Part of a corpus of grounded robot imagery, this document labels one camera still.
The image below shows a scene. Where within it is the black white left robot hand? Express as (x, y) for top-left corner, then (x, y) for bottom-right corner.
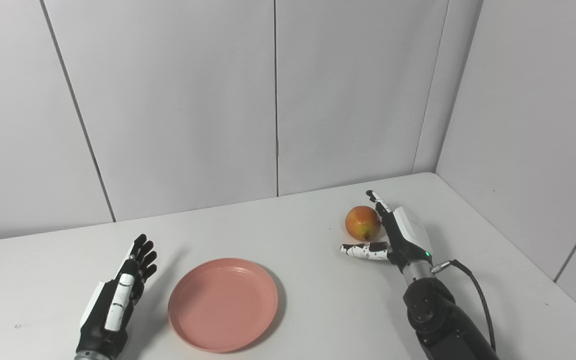
(75, 233), (158, 359)

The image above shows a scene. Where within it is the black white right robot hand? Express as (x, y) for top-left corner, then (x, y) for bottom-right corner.
(339, 189), (434, 274)

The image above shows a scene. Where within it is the red-yellow apple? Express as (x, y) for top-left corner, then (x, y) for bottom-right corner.
(345, 205), (383, 242)

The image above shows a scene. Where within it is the pink round plate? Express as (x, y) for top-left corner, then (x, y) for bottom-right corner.
(167, 257), (279, 354)

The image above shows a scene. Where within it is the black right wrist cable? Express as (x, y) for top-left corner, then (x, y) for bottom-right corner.
(430, 259), (497, 353)

